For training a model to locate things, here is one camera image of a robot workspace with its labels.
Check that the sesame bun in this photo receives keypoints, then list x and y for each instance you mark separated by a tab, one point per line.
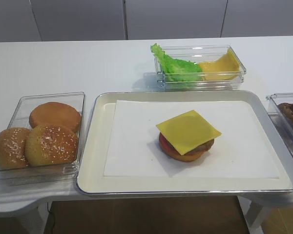
49	144
12	148

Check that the green lettuce leaf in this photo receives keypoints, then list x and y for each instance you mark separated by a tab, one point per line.
176	70

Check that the clear plastic lettuce cheese container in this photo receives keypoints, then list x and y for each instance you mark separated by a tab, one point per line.
199	54

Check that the red tomato slice in stack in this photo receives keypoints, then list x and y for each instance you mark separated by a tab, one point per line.
164	143

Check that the yellow cheese slice on burger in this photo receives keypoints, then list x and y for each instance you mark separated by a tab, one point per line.
187	131

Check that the bottom bun of burger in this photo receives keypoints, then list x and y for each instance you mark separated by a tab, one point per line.
183	158

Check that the white metal serving tray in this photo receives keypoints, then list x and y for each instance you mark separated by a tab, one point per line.
92	180

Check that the brown burger patty in stack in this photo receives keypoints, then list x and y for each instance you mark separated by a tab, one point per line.
201	148

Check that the yellow cheese slice in container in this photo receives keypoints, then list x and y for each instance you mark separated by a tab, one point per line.
219	69

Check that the plain bottom bun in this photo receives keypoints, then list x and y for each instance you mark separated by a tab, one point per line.
56	113

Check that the white paper sheet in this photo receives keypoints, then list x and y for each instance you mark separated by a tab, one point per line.
242	151

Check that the clear plastic bun container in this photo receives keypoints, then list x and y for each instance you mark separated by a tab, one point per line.
47	173

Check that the white table leg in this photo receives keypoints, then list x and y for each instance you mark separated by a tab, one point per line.
254	214

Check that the clear plastic patty tomato container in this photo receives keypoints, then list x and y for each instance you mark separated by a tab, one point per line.
282	124

